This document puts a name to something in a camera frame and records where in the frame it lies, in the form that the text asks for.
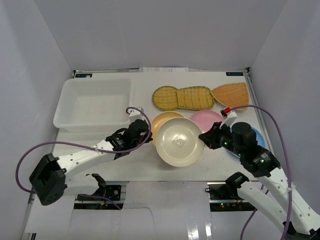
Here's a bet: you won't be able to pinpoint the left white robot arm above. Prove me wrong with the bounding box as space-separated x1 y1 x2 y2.
29 119 152 206

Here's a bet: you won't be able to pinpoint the papers at back edge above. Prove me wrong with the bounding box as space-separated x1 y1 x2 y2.
139 67 189 73

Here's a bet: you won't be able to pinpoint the round yellow woven tray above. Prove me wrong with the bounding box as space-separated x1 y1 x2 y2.
152 86 179 111

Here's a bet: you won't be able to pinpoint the cream round plate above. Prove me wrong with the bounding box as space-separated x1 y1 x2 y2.
155 117 205 168

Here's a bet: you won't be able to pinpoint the yellow woven tray green rim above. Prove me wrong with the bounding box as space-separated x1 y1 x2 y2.
176 86 215 110

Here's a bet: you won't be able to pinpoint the right blue label sticker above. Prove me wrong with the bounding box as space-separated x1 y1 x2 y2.
225 72 244 77

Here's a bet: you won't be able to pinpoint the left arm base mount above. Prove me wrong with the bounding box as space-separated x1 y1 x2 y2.
76 173 122 210

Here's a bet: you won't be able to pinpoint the orange woven fan tray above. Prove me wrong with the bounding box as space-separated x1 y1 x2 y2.
211 82 250 108

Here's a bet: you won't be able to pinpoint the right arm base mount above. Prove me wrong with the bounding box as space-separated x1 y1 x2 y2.
204 182 255 213

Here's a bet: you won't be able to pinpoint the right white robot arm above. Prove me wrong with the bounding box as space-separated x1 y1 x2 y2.
199 122 320 240

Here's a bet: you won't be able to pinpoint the orange round plate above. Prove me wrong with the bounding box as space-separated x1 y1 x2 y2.
151 111 184 146

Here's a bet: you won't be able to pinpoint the white plastic bin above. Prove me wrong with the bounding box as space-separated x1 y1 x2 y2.
53 78 133 133

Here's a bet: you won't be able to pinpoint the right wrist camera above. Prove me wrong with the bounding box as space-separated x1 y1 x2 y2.
219 107 237 129

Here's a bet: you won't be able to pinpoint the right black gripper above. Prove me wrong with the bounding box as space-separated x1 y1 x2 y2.
198 121 244 157

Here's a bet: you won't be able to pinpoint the pink round plate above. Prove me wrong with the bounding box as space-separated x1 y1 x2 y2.
189 109 224 133

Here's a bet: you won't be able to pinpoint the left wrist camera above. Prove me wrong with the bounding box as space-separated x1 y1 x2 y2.
126 107 144 123

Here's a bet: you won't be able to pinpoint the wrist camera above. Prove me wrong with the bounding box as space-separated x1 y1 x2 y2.
219 107 237 129
126 107 144 123

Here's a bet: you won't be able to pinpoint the left blue label sticker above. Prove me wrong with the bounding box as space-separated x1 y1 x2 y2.
74 73 93 78

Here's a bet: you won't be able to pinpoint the blue round plate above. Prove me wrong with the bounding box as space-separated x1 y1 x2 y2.
229 126 266 160

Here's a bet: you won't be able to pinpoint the blue label sticker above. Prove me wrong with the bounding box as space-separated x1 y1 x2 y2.
225 72 244 77
74 73 93 78

